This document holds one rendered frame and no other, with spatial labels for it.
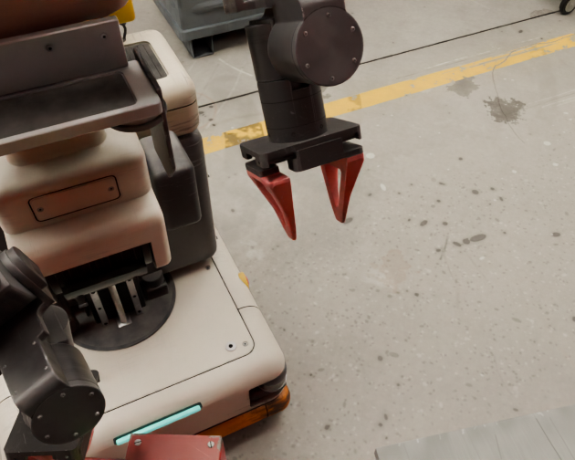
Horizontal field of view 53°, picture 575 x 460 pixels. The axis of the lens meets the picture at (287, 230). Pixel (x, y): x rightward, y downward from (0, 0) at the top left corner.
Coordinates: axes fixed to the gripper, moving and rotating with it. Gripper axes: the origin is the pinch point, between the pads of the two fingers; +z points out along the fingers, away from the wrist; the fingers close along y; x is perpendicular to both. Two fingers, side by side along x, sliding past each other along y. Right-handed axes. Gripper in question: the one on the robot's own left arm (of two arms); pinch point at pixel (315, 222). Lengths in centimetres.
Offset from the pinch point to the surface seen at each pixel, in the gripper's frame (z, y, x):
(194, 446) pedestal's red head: 22.5, -17.8, 3.6
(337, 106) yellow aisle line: 26, 85, 168
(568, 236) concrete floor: 70, 119, 82
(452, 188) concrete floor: 54, 98, 113
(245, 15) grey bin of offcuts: -15, 70, 215
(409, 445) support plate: 10.2, -4.3, -20.9
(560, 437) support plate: 12.2, 6.1, -24.8
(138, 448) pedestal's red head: 21.3, -23.6, 5.8
